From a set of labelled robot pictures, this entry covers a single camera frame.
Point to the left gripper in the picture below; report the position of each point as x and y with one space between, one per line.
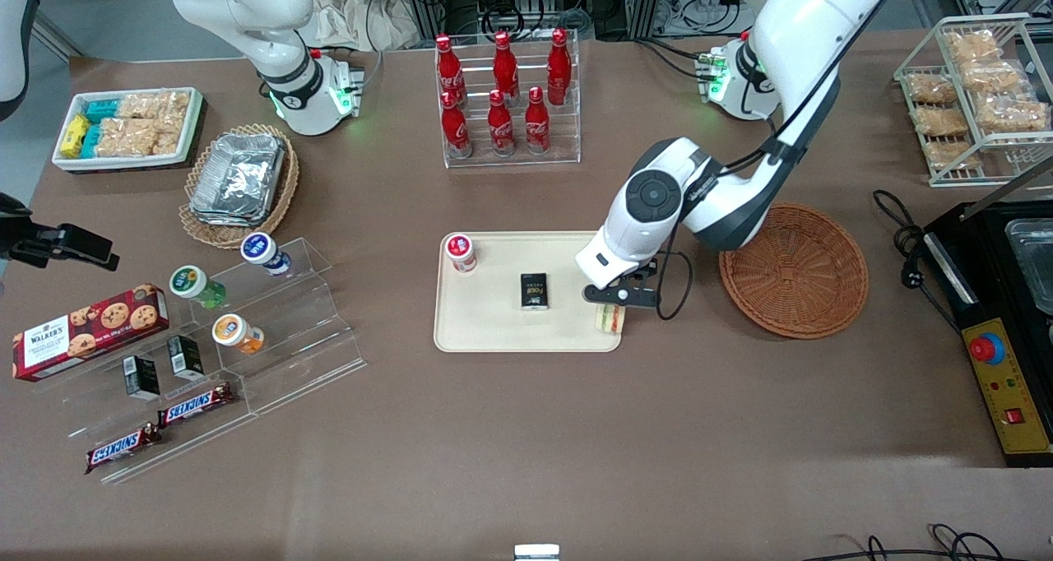
650 268

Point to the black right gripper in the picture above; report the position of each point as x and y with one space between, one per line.
22 238

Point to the triangular sandwich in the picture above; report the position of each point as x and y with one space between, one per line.
609 320

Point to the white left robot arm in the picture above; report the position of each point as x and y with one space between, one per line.
798 34

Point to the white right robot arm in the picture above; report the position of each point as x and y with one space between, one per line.
288 51

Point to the cream plastic tray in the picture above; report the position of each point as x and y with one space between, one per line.
494 322

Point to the light wicker basket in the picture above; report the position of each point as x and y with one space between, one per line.
197 224

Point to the round brown wicker basket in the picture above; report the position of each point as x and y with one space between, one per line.
794 273

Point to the aluminium foil tray stack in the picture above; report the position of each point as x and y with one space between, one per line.
238 178

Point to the red cookie box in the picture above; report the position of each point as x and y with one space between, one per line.
82 331

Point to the small black box gold print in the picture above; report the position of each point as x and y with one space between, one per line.
534 291

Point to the white rectangular snack bin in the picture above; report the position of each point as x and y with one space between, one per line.
66 159

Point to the teal snack packet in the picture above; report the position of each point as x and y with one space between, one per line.
103 110
90 141

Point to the yellow snack packet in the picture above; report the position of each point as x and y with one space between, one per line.
76 133

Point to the clear bag beige snack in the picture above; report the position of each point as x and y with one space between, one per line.
136 105
174 102
167 140
125 140

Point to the green lid cup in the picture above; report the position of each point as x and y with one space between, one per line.
196 286

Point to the small black carton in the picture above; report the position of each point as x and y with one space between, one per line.
141 377
186 358

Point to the red lid yogurt cup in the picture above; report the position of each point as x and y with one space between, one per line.
461 252

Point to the clear acrylic bottle rack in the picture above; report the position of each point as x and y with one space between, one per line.
510 154

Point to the orange lid cup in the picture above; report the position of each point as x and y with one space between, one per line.
237 334

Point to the red cola bottle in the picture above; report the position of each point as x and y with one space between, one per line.
536 122
448 71
559 67
455 127
500 125
505 67

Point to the blue lid cup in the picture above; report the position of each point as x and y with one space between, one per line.
265 252

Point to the Snickers chocolate bar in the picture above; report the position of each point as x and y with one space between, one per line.
123 447
196 403

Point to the clear acrylic stepped shelf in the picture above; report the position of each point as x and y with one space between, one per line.
296 322

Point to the small white device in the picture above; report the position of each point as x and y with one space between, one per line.
536 553

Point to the white power strip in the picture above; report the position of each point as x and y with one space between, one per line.
709 3

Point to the clear bag fried snack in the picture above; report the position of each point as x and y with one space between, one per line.
1012 115
975 47
954 155
930 88
942 121
994 76

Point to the red emergency stop button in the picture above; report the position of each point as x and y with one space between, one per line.
985 348

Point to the black countertop appliance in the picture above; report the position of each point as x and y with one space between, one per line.
991 248

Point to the crumpled brown paper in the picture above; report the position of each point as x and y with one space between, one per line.
362 14

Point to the yellow panel control box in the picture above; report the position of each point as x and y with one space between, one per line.
1008 388

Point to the grey metal rod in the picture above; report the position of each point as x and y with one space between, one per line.
1008 187

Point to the steel appliance pan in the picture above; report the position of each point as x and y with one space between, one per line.
1032 265

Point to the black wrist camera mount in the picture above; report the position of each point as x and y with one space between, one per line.
637 273

